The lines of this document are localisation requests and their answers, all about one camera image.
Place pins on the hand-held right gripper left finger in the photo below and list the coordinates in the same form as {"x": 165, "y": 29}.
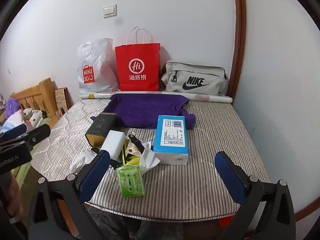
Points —
{"x": 97, "y": 172}

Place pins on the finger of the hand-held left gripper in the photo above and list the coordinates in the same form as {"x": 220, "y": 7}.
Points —
{"x": 13, "y": 131}
{"x": 37, "y": 136}

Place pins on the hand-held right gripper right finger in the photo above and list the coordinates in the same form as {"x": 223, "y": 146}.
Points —
{"x": 230, "y": 175}

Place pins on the white glove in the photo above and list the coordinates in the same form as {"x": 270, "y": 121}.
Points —
{"x": 80, "y": 161}

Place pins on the white box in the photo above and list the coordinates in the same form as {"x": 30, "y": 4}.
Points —
{"x": 113, "y": 142}

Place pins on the small green tissue packet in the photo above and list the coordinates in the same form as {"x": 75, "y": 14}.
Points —
{"x": 131, "y": 180}

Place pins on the dark green tin box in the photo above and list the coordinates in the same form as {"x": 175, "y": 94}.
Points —
{"x": 100, "y": 130}

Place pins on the white tissue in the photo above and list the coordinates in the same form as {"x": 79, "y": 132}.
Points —
{"x": 148, "y": 160}

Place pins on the blue tissue pack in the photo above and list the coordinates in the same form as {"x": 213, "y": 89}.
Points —
{"x": 170, "y": 137}

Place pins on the person's left hand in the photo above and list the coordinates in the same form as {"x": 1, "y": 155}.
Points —
{"x": 13, "y": 195}

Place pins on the white spotted plush toy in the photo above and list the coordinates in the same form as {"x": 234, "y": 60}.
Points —
{"x": 33, "y": 116}

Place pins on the purple fluffy toy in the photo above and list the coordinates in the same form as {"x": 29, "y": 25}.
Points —
{"x": 11, "y": 106}

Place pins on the wooden headboard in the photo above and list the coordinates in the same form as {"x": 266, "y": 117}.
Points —
{"x": 32, "y": 97}

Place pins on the patterned snack packet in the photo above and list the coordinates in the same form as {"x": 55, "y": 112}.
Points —
{"x": 132, "y": 151}

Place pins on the purple towel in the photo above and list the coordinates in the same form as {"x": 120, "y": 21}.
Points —
{"x": 140, "y": 110}

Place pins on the rolled paper poster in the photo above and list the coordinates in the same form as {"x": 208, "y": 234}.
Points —
{"x": 212, "y": 98}

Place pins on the white plastic shopping bag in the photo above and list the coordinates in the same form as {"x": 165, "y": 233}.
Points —
{"x": 95, "y": 65}

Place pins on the grey waist bag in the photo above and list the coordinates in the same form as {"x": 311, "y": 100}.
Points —
{"x": 195, "y": 80}

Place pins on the red paper bag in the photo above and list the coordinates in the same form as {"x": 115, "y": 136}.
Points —
{"x": 137, "y": 67}

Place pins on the brown wooden door frame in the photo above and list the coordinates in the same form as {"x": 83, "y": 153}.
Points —
{"x": 240, "y": 37}

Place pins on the white light switch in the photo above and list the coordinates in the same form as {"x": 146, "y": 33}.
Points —
{"x": 110, "y": 10}

